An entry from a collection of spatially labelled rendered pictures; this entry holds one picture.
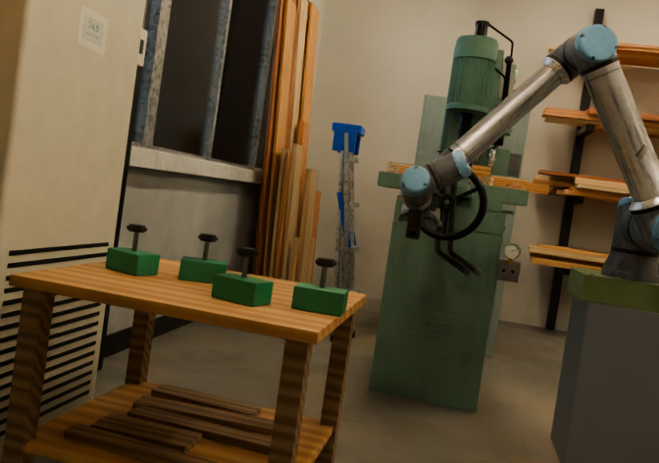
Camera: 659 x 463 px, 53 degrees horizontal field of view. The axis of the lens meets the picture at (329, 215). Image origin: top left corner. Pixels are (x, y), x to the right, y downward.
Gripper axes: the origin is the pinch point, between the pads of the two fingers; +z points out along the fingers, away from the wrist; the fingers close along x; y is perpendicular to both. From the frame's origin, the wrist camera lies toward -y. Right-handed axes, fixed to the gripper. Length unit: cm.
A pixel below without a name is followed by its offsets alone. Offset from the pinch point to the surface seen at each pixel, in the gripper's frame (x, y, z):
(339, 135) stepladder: 60, 72, 88
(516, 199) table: -32.2, 24.9, 26.1
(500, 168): -24, 48, 51
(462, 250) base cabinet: -14.8, 3.3, 34.1
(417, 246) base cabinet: 3.2, 2.1, 34.6
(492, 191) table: -22.9, 26.6, 25.6
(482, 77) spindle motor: -12, 73, 19
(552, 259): -68, 68, 238
